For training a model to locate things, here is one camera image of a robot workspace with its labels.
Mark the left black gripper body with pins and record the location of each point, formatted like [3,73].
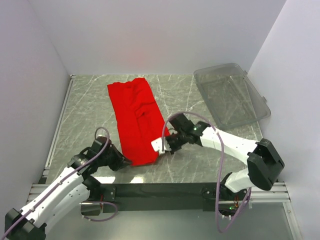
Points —
[113,158]

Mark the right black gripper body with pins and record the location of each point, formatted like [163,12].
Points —
[176,140]

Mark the red t shirt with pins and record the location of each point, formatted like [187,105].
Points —
[139,119]

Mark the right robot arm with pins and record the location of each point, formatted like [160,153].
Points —
[232,162]

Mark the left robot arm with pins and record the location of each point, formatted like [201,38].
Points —
[73,186]

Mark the clear plastic bin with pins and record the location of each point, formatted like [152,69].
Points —
[230,96]

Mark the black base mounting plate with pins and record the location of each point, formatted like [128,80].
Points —
[160,196]

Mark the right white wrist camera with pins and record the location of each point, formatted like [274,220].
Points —
[158,145]

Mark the aluminium rail frame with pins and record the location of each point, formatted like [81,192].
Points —
[87,106]

